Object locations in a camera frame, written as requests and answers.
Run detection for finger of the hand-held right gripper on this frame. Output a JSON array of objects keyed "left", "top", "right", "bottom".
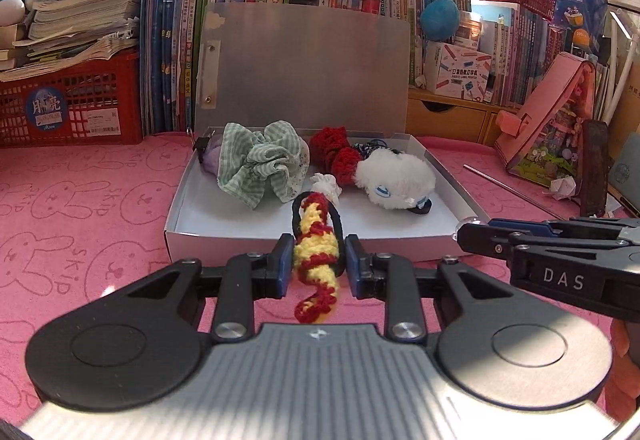
[
  {"left": 489, "top": 218, "right": 572, "bottom": 237},
  {"left": 457, "top": 221, "right": 532, "bottom": 267}
]

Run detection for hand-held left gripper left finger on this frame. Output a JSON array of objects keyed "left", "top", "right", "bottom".
[{"left": 127, "top": 234, "right": 296, "bottom": 346}]

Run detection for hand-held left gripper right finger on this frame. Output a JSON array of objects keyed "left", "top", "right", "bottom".
[{"left": 345, "top": 234, "right": 517, "bottom": 346}]

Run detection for yellow red crochet hair tie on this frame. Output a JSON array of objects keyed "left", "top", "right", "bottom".
[{"left": 291, "top": 191, "right": 347, "bottom": 323}]

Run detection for white fluffy plush charm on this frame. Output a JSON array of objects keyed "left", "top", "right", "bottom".
[{"left": 352, "top": 151, "right": 437, "bottom": 216}]

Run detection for green checked scrunchie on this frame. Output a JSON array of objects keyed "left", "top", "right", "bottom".
[{"left": 216, "top": 120, "right": 312, "bottom": 211}]

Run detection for red crochet scrunchie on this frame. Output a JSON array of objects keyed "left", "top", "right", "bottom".
[{"left": 309, "top": 125, "right": 371, "bottom": 186}]

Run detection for blue floral drawstring pouch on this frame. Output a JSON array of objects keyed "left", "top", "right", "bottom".
[{"left": 352, "top": 137, "right": 401, "bottom": 158}]

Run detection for purple fabric scrunchie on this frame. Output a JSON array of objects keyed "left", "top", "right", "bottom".
[{"left": 199, "top": 140, "right": 226, "bottom": 177}]

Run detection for silver lidded storage box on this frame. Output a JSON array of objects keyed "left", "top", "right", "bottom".
[{"left": 164, "top": 0, "right": 486, "bottom": 263}]

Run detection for person's right hand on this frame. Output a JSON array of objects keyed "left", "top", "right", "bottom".
[{"left": 611, "top": 320, "right": 640, "bottom": 421}]

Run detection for metal straw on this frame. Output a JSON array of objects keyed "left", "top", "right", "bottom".
[{"left": 462, "top": 163, "right": 568, "bottom": 221}]

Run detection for dark brown board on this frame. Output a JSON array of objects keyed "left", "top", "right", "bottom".
[{"left": 580, "top": 119, "right": 610, "bottom": 217}]

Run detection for pink house-shaped box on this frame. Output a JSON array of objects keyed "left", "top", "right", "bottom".
[{"left": 495, "top": 51, "right": 608, "bottom": 183}]

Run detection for wooden drawer organizer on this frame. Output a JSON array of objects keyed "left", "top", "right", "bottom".
[{"left": 406, "top": 88, "right": 506, "bottom": 146}]

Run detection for black binder clip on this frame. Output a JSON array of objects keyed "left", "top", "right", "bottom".
[{"left": 187, "top": 127, "right": 216, "bottom": 156}]

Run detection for white printed cardboard box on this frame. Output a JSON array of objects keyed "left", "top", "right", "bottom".
[{"left": 424, "top": 40, "right": 493, "bottom": 104}]

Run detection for row of shelf books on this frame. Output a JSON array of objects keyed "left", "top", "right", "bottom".
[{"left": 365, "top": 0, "right": 566, "bottom": 108}]

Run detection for white curved tube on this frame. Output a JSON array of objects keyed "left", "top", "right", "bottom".
[{"left": 600, "top": 9, "right": 637, "bottom": 122}]

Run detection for pink rabbit-print mat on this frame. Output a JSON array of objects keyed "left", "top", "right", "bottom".
[{"left": 0, "top": 133, "right": 640, "bottom": 421}]

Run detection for blue cardboard box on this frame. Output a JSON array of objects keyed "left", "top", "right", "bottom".
[{"left": 550, "top": 0, "right": 612, "bottom": 42}]

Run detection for row of tall blue workbooks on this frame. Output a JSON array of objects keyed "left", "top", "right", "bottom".
[{"left": 140, "top": 0, "right": 207, "bottom": 133}]

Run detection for red plastic crate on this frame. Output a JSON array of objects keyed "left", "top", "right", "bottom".
[{"left": 0, "top": 50, "right": 145, "bottom": 148}]

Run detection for pile of worn books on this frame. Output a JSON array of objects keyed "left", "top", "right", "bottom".
[{"left": 0, "top": 0, "right": 146, "bottom": 84}]

